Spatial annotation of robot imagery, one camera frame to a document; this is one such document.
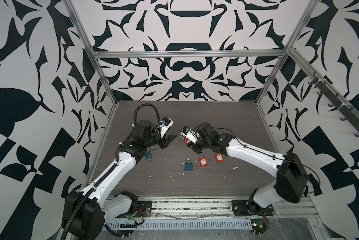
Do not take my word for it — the blue padlock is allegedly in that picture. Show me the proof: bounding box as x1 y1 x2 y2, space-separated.
184 160 193 172
145 147 156 163

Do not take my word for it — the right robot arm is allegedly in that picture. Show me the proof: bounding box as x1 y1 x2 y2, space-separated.
180 122 308 215

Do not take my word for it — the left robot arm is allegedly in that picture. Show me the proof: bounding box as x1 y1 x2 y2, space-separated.
60 117 176 240

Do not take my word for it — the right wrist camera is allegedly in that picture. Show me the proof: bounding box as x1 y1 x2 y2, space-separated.
179 126 198 143

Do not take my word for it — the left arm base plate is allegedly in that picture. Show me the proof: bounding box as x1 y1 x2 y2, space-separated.
114 201 153 218

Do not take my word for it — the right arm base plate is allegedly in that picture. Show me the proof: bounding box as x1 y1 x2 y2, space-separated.
231 200 273 217

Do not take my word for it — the aluminium frame crossbar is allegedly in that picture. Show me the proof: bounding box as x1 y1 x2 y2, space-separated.
92 50 285 59

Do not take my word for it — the black corrugated cable conduit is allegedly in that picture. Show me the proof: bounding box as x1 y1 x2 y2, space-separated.
59 103 162 240

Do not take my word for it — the black hook rail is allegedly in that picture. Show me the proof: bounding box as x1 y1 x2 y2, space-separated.
307 72 359 138

